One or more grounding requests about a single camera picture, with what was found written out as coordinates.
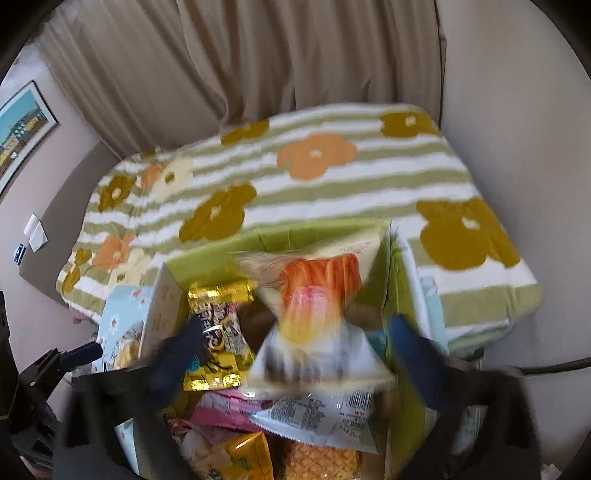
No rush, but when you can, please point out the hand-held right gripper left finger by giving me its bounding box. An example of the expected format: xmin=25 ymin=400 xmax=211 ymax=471
xmin=53 ymin=318 xmax=208 ymax=480

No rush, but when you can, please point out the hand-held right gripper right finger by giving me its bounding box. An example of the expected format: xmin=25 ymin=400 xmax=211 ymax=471
xmin=387 ymin=315 xmax=542 ymax=480

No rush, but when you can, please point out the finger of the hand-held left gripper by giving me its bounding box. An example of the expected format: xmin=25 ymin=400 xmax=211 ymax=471
xmin=16 ymin=348 xmax=75 ymax=409
xmin=60 ymin=342 xmax=103 ymax=370

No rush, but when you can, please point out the gold snack packet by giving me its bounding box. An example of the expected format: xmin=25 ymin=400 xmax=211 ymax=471
xmin=185 ymin=279 xmax=259 ymax=392

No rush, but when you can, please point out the pink striped snack packet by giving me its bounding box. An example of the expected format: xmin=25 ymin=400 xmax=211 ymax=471
xmin=189 ymin=390 xmax=278 ymax=430

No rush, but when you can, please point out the cream bread packet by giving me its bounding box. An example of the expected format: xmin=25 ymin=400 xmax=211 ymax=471
xmin=178 ymin=427 xmax=232 ymax=480

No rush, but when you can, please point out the green cardboard box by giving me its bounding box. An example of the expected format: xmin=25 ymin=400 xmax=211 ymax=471
xmin=115 ymin=217 xmax=467 ymax=480

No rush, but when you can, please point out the white barcode snack packet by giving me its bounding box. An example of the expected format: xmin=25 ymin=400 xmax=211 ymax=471
xmin=252 ymin=388 xmax=384 ymax=453

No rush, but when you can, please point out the orange striped snack packet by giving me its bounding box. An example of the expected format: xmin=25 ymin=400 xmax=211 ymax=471
xmin=240 ymin=251 xmax=398 ymax=393

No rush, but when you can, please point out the yellow orange snack packet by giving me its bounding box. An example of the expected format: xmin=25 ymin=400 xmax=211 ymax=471
xmin=208 ymin=431 xmax=275 ymax=480

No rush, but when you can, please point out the waffle packet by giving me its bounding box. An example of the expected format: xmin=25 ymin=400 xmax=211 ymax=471
xmin=284 ymin=440 xmax=361 ymax=480

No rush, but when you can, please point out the daisy print tablecloth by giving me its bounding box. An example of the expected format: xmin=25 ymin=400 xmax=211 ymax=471
xmin=99 ymin=274 xmax=451 ymax=480

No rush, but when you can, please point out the white paper sheet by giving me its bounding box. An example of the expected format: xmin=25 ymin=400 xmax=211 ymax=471
xmin=24 ymin=213 xmax=48 ymax=252

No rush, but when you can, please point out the grey padded headboard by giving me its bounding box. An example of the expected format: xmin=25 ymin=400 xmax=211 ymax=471
xmin=0 ymin=143 xmax=121 ymax=319

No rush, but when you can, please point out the flower striped blanket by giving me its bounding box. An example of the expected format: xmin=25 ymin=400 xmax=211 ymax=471
xmin=55 ymin=104 xmax=543 ymax=356

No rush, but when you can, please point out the beige curtain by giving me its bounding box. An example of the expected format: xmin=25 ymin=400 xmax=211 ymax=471
xmin=37 ymin=0 xmax=446 ymax=158

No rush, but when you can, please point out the black cable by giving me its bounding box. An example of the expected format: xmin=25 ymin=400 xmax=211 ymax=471
xmin=508 ymin=357 xmax=591 ymax=376

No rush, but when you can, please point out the framed wall poster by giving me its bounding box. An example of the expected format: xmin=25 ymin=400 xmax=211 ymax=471
xmin=0 ymin=80 xmax=60 ymax=195

